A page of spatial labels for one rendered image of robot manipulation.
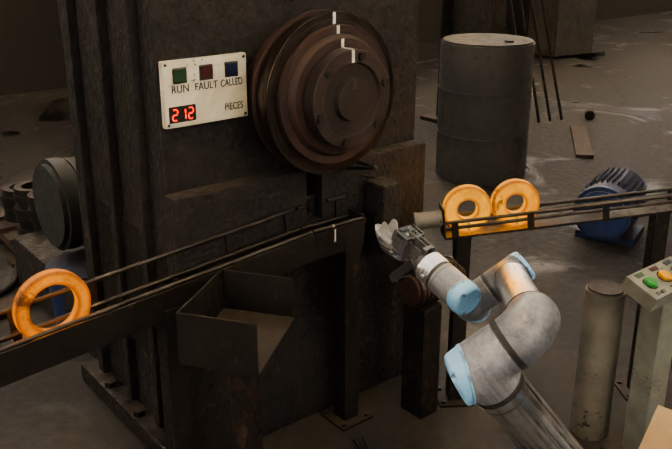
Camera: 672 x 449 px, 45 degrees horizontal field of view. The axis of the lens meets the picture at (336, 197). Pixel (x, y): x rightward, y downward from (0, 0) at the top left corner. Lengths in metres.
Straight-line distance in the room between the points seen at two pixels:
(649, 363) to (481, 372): 1.06
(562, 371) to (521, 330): 1.55
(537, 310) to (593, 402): 1.11
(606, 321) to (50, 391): 1.91
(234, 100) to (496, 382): 1.11
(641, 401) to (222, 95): 1.56
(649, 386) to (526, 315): 1.05
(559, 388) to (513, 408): 1.37
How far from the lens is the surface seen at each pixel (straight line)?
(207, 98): 2.29
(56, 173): 3.39
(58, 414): 3.02
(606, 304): 2.63
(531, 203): 2.71
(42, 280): 2.09
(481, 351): 1.68
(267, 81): 2.23
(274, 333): 2.10
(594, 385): 2.76
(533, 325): 1.69
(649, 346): 2.64
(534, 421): 1.79
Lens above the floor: 1.60
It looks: 19 degrees down
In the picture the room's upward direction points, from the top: straight up
